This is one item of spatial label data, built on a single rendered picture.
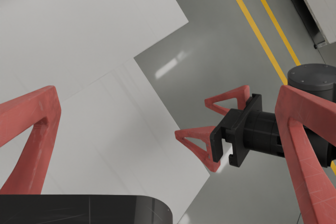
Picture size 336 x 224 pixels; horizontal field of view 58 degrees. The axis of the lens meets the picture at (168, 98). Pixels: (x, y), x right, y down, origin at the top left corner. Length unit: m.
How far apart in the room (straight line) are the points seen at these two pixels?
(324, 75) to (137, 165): 0.35
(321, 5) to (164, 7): 3.28
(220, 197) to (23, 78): 1.68
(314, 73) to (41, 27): 0.42
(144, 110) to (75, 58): 0.17
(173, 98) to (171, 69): 0.20
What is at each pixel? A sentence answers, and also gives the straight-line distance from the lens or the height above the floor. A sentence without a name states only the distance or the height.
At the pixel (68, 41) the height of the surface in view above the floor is 0.86.
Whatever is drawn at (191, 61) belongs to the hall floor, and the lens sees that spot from 2.11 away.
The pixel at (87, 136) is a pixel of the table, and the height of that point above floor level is 0.86.
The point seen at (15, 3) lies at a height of 0.86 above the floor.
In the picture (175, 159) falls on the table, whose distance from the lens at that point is 0.63.
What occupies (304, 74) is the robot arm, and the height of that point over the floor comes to 1.19.
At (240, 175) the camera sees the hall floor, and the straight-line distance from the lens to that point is 2.22.
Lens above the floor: 1.33
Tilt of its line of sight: 46 degrees down
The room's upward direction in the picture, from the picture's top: 67 degrees clockwise
